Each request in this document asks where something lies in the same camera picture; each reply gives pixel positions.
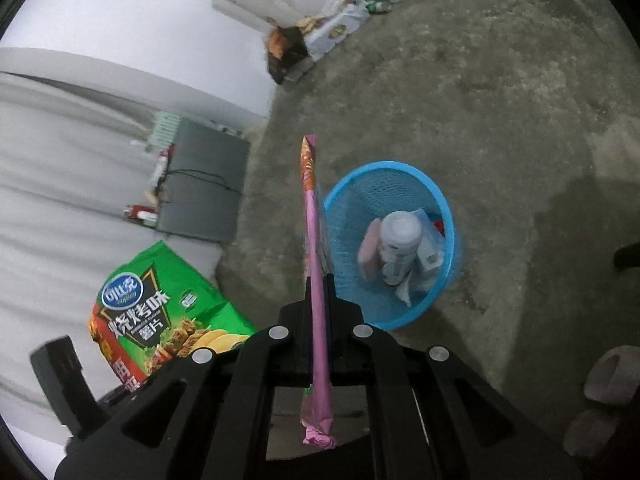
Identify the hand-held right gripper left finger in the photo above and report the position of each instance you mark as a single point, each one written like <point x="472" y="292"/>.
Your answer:
<point x="295" y="340"/>

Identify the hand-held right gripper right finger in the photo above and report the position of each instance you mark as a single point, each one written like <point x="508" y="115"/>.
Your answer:
<point x="345" y="340"/>

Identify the pink snack bag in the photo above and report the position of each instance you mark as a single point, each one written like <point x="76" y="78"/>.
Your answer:
<point x="319" y="400"/>

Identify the white paper tissue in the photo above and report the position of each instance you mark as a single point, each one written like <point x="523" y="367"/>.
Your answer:
<point x="406" y="292"/>

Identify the cream paper cup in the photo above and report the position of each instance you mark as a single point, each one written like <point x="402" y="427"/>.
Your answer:
<point x="370" y="250"/>

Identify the white strawberry print bottle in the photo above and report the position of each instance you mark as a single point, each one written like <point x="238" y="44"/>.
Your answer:
<point x="400" y="240"/>

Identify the blue white carton box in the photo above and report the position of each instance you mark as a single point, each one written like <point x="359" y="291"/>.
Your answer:
<point x="430" y="255"/>

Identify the green potato chip bag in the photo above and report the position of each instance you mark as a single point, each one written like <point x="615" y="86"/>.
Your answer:
<point x="165" y="285"/>

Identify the blue plastic wastebasket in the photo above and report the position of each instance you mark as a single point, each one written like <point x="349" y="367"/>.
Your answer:
<point x="380" y="185"/>

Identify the grey cabinet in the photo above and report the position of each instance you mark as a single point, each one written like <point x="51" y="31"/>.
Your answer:
<point x="205" y="200"/>

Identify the red lighter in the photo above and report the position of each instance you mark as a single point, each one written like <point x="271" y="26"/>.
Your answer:
<point x="134" y="211"/>

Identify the grey curtain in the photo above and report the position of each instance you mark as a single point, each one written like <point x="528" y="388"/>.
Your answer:
<point x="60" y="160"/>

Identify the pale green box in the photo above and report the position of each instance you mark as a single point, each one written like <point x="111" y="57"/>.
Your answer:
<point x="165" y="130"/>

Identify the dark orange printed box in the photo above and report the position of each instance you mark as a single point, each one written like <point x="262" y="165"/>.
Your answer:
<point x="287" y="50"/>

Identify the dark object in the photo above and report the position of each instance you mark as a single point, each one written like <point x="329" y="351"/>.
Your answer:
<point x="627" y="257"/>

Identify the white green printed bag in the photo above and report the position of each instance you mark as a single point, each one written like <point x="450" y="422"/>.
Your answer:
<point x="335" y="27"/>

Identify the small green bottle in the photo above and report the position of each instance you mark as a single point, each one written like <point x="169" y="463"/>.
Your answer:
<point x="380" y="7"/>

